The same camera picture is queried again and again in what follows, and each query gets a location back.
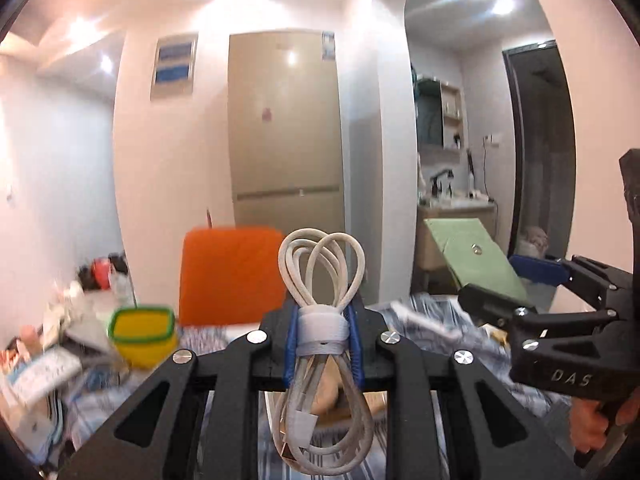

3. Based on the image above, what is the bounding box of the orange chair back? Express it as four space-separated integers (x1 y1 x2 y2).
179 226 286 327

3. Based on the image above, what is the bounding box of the beige vanity cabinet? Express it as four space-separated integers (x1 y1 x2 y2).
416 200 497 276

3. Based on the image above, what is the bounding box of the clutter pile of papers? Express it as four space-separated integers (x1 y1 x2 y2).
42 280 126 356

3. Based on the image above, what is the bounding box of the white printed box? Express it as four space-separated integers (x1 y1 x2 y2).
0 347 83 406

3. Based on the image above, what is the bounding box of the person's right hand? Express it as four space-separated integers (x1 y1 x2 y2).
570 389 640 466

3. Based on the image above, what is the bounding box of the mirror cabinet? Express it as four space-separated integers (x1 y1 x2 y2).
412 75 466 151

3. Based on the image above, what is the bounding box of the black framed glass door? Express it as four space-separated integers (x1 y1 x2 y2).
502 40 577 261

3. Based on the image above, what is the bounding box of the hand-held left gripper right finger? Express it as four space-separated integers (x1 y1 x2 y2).
345 302 588 480

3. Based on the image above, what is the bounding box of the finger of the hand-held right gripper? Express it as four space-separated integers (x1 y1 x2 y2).
510 255 633 312
457 284 541 333

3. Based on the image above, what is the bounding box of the cardboard box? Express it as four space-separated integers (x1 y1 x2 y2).
267 391 390 461

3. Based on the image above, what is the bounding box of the blue plaid blanket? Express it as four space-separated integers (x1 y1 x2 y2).
50 295 576 480

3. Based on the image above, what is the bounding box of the white cable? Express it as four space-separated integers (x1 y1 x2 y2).
272 228 373 476

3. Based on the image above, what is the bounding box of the yellow container with green rim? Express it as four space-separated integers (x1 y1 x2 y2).
108 305 180 370

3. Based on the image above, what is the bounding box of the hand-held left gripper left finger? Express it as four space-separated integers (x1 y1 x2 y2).
57 305 301 480

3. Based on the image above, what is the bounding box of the beige refrigerator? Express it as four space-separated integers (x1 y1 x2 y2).
228 30 347 241

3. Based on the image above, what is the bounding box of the black faucet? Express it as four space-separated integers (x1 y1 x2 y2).
431 170 453 198

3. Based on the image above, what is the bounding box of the light green case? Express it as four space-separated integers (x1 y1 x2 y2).
424 217 528 302

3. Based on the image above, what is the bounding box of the wall electrical panel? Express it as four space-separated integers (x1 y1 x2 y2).
151 32 198 102

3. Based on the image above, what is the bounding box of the red bag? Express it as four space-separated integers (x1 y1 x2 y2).
90 258 111 291

